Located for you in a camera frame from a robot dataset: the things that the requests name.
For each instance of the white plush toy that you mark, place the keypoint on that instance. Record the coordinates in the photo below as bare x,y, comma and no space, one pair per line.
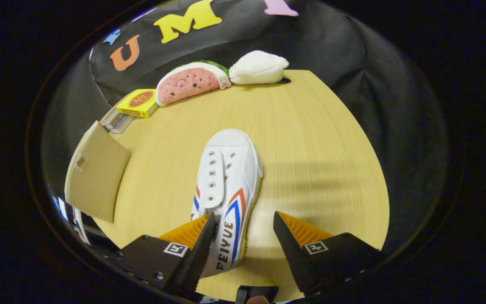
257,67

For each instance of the white shoe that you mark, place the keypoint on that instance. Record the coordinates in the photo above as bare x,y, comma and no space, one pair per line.
231,169

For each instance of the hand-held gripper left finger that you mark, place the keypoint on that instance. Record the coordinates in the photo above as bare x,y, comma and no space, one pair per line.
198,257

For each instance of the yellow book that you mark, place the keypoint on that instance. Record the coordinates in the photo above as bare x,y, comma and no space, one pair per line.
139,102

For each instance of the beige storage box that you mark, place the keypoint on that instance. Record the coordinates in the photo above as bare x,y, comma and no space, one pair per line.
97,177

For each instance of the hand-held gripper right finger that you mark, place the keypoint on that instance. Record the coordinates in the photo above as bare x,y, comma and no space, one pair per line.
293,257

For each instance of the watermelon slice plush toy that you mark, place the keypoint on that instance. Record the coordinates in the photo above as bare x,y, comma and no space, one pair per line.
188,84

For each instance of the blue book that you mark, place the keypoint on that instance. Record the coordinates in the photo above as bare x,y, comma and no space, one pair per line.
121,124

